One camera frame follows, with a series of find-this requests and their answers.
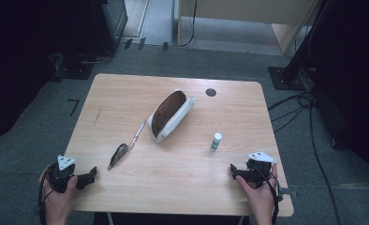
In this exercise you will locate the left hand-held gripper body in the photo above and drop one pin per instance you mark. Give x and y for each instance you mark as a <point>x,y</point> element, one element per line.
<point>62,175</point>

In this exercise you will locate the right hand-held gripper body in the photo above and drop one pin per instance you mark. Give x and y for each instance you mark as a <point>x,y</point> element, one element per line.
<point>259,170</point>

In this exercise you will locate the clear pen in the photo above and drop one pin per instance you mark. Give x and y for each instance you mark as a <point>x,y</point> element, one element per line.
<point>138,134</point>

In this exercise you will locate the person's right hand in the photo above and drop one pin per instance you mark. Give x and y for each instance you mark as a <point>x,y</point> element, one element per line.
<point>260,195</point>

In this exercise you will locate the person's left hand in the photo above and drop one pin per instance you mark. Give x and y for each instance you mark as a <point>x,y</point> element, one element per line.
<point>59,200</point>

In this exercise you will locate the dark pointed flat object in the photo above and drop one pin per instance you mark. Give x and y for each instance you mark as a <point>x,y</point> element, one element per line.
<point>118,155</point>

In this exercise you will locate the white glue stick green label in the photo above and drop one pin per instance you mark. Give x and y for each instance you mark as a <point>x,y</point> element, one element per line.
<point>216,141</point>

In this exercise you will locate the grey table edge clamp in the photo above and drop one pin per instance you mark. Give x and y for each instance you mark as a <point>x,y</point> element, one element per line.
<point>287,192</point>

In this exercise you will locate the dark round table grommet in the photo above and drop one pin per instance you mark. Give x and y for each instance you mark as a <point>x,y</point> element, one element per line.
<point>210,92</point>

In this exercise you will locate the black metal stand with base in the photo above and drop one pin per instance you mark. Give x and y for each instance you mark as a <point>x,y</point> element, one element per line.
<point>292,68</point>

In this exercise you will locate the dark curtain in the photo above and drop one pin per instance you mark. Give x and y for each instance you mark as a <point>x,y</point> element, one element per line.
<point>14,62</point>
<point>357,78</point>

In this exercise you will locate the black cabinet on stand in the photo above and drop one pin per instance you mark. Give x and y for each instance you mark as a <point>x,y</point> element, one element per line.
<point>89,28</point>

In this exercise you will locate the light wooden desk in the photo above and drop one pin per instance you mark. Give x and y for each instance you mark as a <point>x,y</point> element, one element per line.
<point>251,12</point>

